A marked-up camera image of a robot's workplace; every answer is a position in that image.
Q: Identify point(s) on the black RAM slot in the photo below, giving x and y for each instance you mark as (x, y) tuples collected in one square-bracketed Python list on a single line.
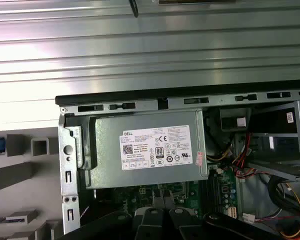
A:
[(201, 190), (212, 190), (206, 190), (217, 190)]

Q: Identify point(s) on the beige board power socket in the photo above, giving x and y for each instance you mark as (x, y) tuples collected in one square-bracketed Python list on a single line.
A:
[(232, 212)]

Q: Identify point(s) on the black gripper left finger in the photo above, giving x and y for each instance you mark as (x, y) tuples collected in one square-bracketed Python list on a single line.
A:
[(150, 225)]

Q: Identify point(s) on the grey power supply unit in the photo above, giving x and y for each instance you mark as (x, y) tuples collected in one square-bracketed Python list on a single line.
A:
[(107, 180)]

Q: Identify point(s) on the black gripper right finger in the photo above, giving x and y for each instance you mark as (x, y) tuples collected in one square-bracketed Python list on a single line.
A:
[(185, 225)]

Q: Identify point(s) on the grey parts rack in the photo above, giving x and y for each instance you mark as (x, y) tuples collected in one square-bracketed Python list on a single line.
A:
[(12, 175)]

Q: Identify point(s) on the open black PC case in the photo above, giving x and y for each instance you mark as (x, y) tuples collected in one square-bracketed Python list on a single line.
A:
[(70, 160)]

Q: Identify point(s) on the green motherboard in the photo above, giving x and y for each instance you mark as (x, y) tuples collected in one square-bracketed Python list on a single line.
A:
[(192, 200)]

